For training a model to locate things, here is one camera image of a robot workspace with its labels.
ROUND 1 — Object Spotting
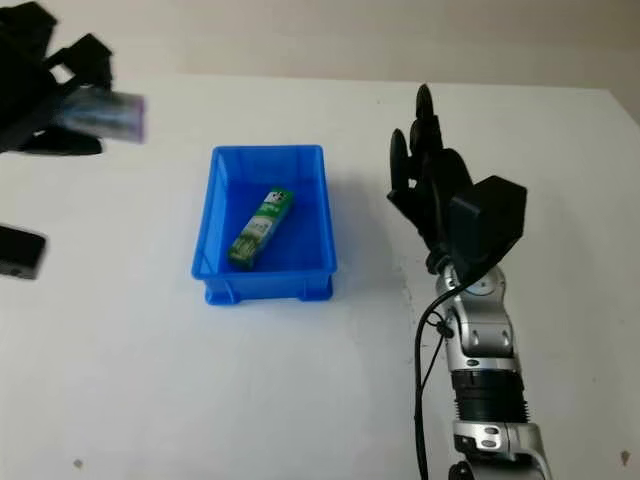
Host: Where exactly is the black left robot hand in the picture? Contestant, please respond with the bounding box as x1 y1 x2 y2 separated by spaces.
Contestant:
0 0 116 157

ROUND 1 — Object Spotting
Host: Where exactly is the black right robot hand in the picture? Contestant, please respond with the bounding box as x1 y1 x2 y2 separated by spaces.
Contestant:
387 83 474 256

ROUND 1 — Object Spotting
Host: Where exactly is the purple roll of bags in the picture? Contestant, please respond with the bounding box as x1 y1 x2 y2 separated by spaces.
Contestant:
59 89 150 146

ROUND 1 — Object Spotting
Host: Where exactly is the green toothpaste box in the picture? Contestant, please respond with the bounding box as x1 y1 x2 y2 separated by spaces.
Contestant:
228 188 296 271

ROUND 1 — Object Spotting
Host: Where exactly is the blue plastic tray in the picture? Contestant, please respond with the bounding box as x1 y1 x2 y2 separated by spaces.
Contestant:
191 144 339 307

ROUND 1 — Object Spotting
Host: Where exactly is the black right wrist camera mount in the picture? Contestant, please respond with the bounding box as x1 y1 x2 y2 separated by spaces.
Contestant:
448 175 530 277

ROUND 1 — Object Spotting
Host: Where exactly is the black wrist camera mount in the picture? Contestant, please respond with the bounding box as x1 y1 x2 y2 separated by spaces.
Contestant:
448 175 530 277
0 223 48 281

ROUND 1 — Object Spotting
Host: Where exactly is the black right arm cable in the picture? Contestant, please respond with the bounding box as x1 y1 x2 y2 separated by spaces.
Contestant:
413 272 489 480

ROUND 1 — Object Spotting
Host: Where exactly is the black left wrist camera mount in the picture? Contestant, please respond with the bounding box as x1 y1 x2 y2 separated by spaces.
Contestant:
0 223 48 281

